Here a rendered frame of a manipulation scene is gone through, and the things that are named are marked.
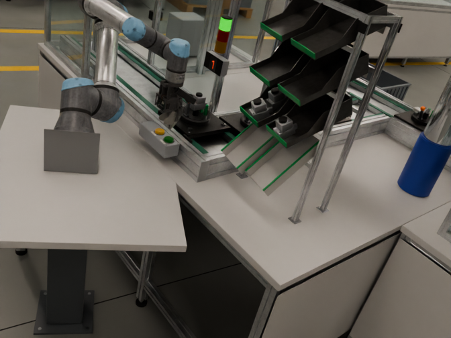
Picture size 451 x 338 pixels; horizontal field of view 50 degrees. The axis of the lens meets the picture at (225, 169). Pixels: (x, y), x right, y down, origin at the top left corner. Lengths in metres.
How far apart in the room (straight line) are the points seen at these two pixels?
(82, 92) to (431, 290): 1.59
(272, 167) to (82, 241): 0.72
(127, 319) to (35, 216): 0.98
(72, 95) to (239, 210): 0.76
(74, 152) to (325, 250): 0.99
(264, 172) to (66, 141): 0.74
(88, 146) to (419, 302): 1.49
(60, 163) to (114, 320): 0.94
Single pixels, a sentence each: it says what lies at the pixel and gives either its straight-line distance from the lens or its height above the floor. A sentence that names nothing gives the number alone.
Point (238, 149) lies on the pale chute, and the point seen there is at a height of 1.03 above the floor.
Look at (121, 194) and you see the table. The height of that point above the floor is 0.86.
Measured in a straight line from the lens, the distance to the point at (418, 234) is 2.13.
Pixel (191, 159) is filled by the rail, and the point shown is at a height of 0.93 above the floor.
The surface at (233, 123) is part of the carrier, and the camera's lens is 2.22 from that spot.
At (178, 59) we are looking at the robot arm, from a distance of 1.79.
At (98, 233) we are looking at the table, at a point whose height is 0.86.
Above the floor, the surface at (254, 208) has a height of 0.86.
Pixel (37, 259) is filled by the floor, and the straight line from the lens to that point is 2.79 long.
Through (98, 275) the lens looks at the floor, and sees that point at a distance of 2.70.
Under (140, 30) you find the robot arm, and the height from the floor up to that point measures 1.41.
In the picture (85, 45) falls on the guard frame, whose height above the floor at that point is 1.06.
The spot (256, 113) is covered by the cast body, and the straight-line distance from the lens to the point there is 1.75.
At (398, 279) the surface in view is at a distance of 2.24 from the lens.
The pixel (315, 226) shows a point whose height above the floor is 0.86.
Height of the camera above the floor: 1.94
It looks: 31 degrees down
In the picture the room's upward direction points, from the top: 14 degrees clockwise
